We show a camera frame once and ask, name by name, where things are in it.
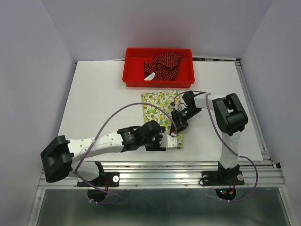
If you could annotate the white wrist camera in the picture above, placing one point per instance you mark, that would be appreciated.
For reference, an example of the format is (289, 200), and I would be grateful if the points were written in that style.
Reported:
(168, 140)
(178, 105)

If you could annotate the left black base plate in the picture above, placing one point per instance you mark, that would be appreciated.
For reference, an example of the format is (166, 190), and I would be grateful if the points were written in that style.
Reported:
(108, 179)

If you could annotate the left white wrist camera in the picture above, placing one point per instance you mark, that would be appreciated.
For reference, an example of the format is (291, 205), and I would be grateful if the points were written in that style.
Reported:
(168, 140)

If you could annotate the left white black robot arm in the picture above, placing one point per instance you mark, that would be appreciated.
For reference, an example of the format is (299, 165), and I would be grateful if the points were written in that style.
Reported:
(66, 158)

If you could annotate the lemon print skirt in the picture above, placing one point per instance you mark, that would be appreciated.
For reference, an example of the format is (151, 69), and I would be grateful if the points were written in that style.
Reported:
(159, 107)

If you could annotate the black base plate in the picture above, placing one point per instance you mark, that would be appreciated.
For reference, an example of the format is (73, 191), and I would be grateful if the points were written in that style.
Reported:
(108, 179)
(218, 178)

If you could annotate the red plastic bin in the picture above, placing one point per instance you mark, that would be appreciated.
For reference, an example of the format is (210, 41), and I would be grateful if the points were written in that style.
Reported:
(133, 74)

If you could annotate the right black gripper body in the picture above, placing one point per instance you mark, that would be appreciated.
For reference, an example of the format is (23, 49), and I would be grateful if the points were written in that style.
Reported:
(187, 113)

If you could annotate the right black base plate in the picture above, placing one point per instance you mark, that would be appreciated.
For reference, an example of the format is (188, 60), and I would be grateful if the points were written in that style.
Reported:
(218, 178)

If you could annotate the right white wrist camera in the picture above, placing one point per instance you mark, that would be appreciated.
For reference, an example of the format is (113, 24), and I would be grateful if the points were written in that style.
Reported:
(178, 105)

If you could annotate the aluminium mounting rail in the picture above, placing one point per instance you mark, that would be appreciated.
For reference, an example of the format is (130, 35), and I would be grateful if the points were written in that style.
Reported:
(167, 194)

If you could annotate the red polka dot skirt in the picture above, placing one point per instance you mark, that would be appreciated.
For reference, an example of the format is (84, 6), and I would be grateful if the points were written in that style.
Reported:
(163, 67)

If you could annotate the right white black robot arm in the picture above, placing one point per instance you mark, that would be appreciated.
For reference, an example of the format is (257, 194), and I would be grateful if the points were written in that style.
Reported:
(228, 119)

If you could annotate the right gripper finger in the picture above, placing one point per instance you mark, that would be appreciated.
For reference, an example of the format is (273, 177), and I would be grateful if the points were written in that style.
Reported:
(176, 118)
(181, 125)

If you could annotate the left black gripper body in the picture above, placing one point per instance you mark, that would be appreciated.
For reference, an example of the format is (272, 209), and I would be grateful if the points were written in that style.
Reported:
(153, 144)

